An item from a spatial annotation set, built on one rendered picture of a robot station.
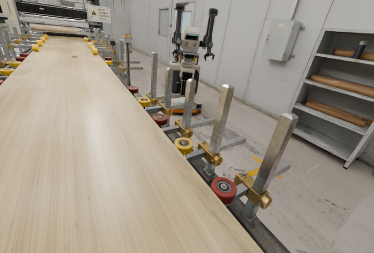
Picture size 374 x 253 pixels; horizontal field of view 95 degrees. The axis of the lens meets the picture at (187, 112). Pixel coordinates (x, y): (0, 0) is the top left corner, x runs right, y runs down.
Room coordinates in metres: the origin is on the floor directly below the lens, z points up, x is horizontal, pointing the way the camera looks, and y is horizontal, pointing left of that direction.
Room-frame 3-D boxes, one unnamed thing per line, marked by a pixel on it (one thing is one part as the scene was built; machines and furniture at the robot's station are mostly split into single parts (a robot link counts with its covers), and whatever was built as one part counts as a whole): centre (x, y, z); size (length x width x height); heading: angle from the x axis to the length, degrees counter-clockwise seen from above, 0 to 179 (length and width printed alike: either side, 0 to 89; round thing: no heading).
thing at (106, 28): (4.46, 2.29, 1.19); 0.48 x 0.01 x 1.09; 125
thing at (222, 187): (0.40, -0.15, 0.85); 0.08 x 0.08 x 0.11
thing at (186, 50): (2.69, 0.07, 0.99); 0.28 x 0.16 x 0.22; 101
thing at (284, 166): (0.51, -0.31, 0.83); 0.43 x 0.03 x 0.04; 125
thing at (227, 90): (0.65, -0.15, 0.93); 0.04 x 0.04 x 0.48; 35
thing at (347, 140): (2.22, -1.98, 0.78); 0.90 x 0.45 x 1.55; 35
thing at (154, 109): (1.13, 0.12, 0.83); 0.43 x 0.03 x 0.04; 125
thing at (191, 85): (0.86, 0.00, 0.88); 0.04 x 0.04 x 0.48; 35
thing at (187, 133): (0.88, 0.01, 0.81); 0.14 x 0.06 x 0.05; 35
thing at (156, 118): (0.81, 0.14, 0.85); 0.08 x 0.08 x 0.11
